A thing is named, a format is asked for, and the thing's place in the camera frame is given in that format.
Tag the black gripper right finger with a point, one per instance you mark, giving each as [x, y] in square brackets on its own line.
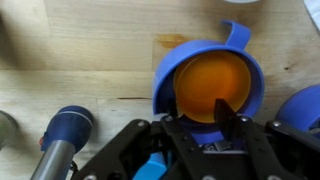
[224, 116]

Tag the orange plastic bowl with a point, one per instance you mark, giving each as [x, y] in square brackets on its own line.
[202, 79]

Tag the clear plastic container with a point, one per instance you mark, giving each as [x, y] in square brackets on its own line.
[241, 1]

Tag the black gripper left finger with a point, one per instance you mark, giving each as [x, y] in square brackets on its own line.
[172, 110]

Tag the white paper napkin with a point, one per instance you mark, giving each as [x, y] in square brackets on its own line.
[313, 8]

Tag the blue bowl with handle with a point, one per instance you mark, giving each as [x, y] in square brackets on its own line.
[163, 88]

